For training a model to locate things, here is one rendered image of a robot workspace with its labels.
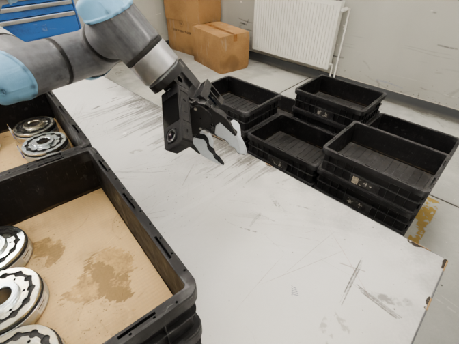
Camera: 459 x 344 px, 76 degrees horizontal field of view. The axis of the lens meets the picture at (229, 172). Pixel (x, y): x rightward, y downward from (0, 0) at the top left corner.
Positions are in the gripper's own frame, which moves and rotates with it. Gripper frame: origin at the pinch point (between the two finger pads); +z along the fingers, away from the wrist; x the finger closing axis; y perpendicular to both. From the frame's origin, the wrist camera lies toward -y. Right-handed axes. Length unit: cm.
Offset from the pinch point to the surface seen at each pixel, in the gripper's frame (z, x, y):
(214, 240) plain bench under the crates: 15.2, 14.8, -6.4
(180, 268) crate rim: -4.4, -0.2, -26.6
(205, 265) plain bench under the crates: 14.3, 15.0, -13.2
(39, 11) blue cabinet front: -81, 153, 173
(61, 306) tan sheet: -7.7, 20.7, -30.5
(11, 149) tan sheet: -27, 52, 5
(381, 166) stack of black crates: 71, -17, 56
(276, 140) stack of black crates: 56, 26, 85
